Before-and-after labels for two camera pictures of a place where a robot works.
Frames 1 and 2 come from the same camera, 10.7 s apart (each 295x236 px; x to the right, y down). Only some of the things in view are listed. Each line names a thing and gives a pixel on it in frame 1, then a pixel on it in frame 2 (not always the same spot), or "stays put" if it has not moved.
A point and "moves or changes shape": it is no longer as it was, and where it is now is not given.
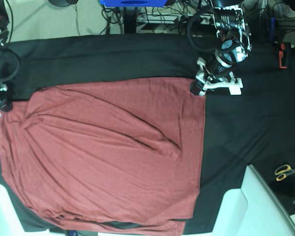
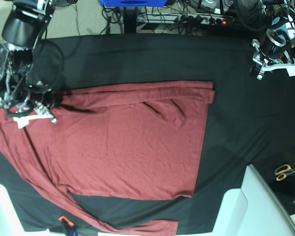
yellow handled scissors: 282,170 stays put
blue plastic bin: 111,3 stays put
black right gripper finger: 198,89 -> 254,73
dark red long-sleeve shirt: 117,158 moves or changes shape
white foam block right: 253,210 stays put
